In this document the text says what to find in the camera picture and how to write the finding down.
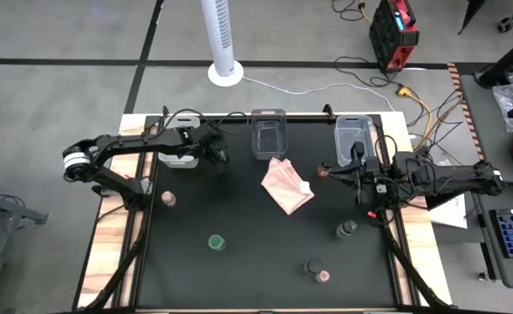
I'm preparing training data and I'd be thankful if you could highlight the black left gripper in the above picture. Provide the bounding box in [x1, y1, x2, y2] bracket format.
[175, 124, 230, 174]

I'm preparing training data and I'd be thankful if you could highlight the black lid spice jar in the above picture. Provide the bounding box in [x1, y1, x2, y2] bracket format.
[304, 258, 325, 276]

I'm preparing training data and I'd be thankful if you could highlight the yellow extension cord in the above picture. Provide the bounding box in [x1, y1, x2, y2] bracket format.
[396, 85, 434, 149]

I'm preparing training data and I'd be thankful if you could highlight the white tower fan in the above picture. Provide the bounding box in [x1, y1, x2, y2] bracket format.
[200, 0, 244, 87]

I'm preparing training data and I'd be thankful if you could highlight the black caster wheel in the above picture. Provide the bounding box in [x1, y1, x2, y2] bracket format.
[496, 15, 513, 34]

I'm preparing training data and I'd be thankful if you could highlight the pink folded cloth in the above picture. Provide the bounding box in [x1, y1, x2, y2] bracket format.
[260, 157, 316, 216]

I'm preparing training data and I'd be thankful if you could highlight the black desk pole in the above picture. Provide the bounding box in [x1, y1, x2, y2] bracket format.
[476, 28, 513, 88]

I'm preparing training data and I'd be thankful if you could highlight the white plastic bin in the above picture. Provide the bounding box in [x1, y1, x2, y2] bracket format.
[157, 115, 202, 169]

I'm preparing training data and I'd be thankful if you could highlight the grey metal stand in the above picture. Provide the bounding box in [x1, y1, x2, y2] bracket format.
[0, 176, 49, 314]

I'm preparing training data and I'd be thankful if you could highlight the red and black power box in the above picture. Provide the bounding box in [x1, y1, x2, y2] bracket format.
[368, 0, 421, 73]

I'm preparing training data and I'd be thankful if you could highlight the smoky clear plastic bin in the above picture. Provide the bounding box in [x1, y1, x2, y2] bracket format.
[250, 108, 289, 161]

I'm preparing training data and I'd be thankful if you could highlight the white paper sheet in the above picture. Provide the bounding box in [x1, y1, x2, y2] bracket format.
[428, 194, 469, 230]

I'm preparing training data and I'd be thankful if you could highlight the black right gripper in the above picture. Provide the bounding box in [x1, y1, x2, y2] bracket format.
[328, 141, 391, 206]

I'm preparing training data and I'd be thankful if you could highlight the black lid jar teal label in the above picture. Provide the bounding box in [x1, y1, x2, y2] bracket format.
[335, 219, 359, 239]

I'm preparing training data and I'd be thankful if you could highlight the black floor cable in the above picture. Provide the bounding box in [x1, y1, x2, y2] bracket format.
[332, 55, 406, 88]

